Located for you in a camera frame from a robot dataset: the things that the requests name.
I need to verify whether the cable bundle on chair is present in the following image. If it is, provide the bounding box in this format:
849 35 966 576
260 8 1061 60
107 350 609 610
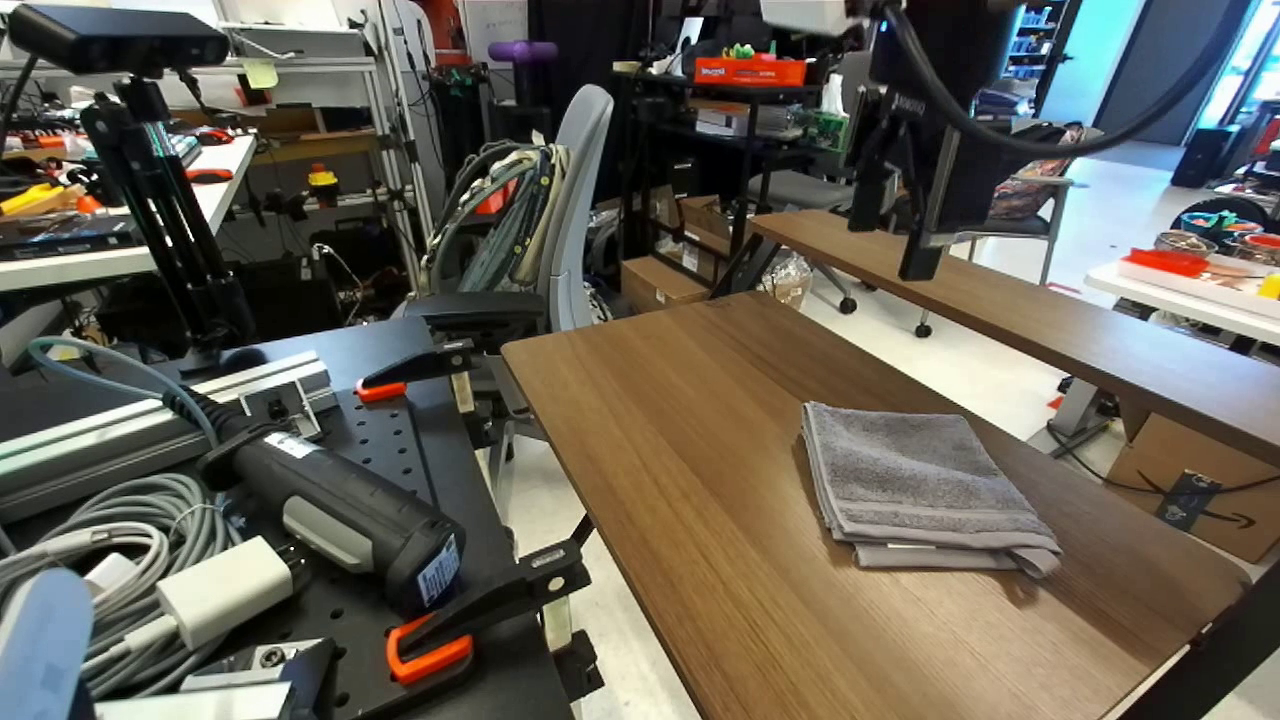
414 137 572 295

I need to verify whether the flat cardboard box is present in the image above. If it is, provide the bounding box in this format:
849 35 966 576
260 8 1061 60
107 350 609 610
1103 413 1280 562

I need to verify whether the large orange-handled black clamp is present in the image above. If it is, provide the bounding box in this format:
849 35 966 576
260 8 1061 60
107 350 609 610
381 517 597 692

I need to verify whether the black shelf cart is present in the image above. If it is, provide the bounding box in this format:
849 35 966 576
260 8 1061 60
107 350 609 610
612 64 816 291

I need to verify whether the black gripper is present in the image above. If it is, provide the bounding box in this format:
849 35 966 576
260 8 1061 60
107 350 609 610
849 0 1061 283

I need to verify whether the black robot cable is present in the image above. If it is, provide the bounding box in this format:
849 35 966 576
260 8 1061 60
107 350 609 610
882 0 1262 158

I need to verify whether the white power adapter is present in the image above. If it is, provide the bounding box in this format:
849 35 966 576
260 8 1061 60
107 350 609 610
156 531 295 653

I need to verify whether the small brown cardboard box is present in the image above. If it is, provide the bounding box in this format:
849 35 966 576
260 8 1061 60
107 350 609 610
616 253 716 318

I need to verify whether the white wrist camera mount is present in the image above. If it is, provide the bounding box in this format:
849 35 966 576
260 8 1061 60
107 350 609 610
755 0 855 39

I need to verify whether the black mesh chair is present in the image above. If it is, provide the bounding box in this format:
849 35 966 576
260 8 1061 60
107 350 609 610
954 121 1090 291

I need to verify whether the grey cable bundle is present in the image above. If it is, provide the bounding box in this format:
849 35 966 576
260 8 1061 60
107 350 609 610
0 472 251 701

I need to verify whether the orange box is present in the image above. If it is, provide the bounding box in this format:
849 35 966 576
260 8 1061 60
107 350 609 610
691 50 810 93

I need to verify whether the green white canister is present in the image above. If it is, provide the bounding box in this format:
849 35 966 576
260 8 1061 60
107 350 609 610
810 108 855 151

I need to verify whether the black grey handheld device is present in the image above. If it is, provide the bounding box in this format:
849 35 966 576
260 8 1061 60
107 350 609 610
197 429 466 614

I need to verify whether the dark grey door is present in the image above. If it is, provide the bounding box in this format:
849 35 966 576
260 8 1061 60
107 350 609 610
1090 0 1262 147

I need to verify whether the red flat object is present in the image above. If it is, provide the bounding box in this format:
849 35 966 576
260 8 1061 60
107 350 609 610
1125 243 1216 279

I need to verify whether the black bin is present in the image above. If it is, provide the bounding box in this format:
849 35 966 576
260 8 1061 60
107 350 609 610
1170 125 1243 190

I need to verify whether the grey towel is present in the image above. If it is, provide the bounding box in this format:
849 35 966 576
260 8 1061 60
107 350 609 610
794 394 1069 579

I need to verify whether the white workbench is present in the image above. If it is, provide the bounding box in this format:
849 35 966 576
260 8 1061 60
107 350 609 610
0 130 260 295

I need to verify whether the white side table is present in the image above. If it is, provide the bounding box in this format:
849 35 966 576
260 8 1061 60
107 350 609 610
1084 253 1280 350

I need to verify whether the small orange-tipped black clamp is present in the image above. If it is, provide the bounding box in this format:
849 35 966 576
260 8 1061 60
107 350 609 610
351 337 488 413

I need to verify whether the grey fabric office chair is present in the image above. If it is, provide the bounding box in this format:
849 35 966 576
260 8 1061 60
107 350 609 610
752 77 863 318

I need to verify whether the long wooden side table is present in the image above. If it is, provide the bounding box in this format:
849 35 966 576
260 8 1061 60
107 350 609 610
752 209 1280 463

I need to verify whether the aluminium extrusion rail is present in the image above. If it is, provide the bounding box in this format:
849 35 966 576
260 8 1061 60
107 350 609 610
0 347 335 526

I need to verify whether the yellow tool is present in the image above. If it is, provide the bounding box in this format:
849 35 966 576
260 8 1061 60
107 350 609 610
0 181 105 223

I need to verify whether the black camera tripod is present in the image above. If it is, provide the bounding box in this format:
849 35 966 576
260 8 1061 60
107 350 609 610
74 73 260 354

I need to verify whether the light grey office chair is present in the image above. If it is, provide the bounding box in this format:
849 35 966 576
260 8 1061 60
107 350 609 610
394 78 620 350

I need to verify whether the purple cylinder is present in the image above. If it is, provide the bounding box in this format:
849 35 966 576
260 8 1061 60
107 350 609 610
485 35 562 67

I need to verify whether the teal cable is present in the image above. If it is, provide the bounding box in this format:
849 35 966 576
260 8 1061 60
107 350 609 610
22 330 224 450

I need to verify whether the pale blue rounded object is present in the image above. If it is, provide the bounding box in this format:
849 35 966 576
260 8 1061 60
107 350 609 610
0 569 96 720

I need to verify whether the black stereo camera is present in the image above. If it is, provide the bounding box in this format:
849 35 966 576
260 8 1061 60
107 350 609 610
5 0 231 77

